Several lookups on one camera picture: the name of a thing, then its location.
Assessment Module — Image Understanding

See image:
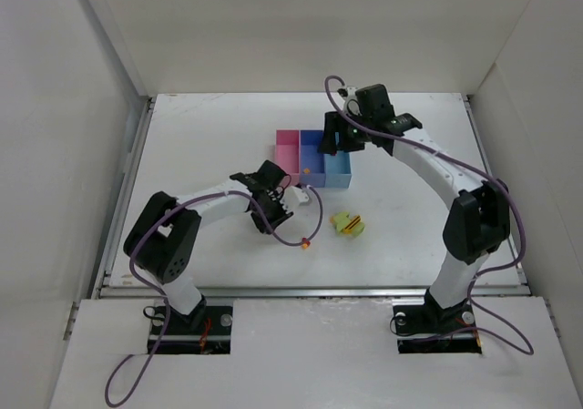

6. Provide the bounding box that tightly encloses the light blue container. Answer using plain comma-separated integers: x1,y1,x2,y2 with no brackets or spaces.
321,148,352,189

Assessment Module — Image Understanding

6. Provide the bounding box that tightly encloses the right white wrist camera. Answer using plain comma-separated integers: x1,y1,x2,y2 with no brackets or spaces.
337,86,361,116

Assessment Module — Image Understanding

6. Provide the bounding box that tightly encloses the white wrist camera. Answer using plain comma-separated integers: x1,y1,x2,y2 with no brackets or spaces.
337,86,361,116
283,186,310,210

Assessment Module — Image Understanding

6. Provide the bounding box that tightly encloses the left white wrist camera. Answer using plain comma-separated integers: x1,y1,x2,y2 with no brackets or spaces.
283,186,310,210

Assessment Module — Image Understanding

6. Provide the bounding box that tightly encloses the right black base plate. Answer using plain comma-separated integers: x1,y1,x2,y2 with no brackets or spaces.
390,304,482,354

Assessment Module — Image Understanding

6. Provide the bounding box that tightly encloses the green yellow lego cluster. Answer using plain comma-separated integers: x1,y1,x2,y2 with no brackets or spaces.
330,211,365,238

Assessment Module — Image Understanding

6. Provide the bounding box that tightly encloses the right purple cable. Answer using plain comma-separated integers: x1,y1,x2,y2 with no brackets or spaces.
323,75,535,355

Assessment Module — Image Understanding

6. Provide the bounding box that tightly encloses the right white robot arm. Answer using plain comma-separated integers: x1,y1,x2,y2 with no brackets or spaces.
319,84,510,336

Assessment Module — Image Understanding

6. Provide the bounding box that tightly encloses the aluminium front rail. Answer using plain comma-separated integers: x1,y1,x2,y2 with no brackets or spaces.
93,284,531,299

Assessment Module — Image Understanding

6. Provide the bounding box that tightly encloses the dark blue container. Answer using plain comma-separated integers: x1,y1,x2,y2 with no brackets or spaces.
300,129,324,188

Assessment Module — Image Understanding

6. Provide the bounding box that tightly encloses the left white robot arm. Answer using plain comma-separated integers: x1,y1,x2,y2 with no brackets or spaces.
123,160,292,328

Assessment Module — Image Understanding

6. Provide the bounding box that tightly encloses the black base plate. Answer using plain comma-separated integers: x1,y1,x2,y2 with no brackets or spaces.
156,304,233,355
390,304,482,354

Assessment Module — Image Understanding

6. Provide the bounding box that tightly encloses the pink container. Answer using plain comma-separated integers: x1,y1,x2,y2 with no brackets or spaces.
274,129,300,186

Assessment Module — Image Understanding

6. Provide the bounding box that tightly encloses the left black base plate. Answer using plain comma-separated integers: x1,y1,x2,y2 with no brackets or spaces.
156,304,233,355

